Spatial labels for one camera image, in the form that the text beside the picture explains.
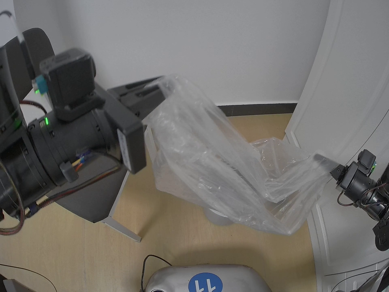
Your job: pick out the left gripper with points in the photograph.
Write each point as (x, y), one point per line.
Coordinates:
(91, 132)

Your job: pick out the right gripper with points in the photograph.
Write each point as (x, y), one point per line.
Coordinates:
(354, 184)

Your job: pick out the clear plastic bag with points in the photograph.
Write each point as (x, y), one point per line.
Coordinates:
(197, 132)

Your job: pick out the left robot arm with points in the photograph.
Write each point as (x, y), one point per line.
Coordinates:
(18, 187)

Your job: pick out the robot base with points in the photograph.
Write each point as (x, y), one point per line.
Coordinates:
(212, 278)

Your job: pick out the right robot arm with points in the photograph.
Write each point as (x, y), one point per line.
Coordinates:
(376, 202)

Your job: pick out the white trash bin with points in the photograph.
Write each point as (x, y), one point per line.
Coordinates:
(218, 217)

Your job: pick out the white panelled door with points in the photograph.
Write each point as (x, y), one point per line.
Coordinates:
(349, 71)

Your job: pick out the dark grey white-legged chair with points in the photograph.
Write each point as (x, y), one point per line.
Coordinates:
(91, 199)

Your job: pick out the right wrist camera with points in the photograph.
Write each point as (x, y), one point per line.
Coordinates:
(366, 160)

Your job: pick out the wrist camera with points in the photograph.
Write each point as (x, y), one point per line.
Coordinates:
(70, 78)
(366, 160)

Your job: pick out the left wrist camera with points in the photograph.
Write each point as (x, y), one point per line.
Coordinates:
(70, 78)

